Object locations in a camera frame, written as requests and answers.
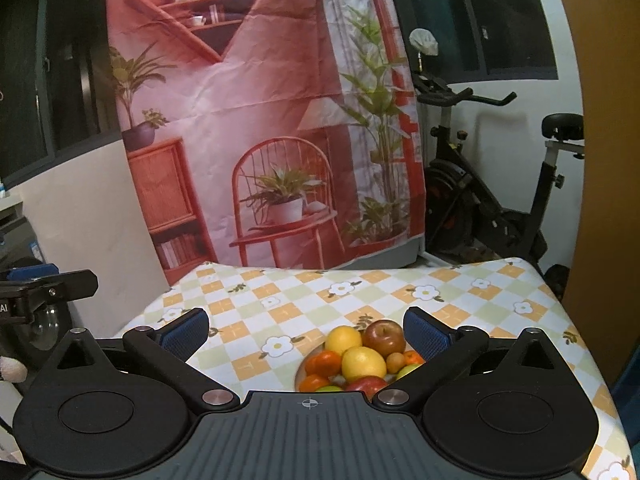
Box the green apple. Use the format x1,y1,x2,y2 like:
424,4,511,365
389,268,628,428
396,364,420,380
315,385,344,393

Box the cream fruit bowl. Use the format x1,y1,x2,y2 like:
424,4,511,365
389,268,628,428
294,346,396,392

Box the small orange in bowl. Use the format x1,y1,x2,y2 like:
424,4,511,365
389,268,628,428
404,350,425,365

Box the small brown longan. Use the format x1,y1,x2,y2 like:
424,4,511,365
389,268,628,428
386,352,407,375

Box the large red apple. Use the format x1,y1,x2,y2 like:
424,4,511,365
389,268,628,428
361,320,406,358

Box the red apple in bowl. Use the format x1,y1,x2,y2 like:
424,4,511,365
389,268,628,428
344,376,388,401

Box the large yellow lemon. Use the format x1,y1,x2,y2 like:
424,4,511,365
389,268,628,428
341,347,387,384

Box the checkered floral tablecloth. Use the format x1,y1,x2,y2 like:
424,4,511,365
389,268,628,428
128,258,639,479

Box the yellow lemon in bowl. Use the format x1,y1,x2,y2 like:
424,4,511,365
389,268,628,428
324,326,362,356

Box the left small orange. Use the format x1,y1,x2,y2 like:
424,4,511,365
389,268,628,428
305,350,342,378

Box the black exercise bike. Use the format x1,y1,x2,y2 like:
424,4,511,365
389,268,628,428
406,27,586,286

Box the middle small orange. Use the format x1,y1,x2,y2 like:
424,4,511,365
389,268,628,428
297,374,331,393

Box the pink printed backdrop cloth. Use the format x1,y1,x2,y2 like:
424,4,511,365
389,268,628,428
105,0,425,282

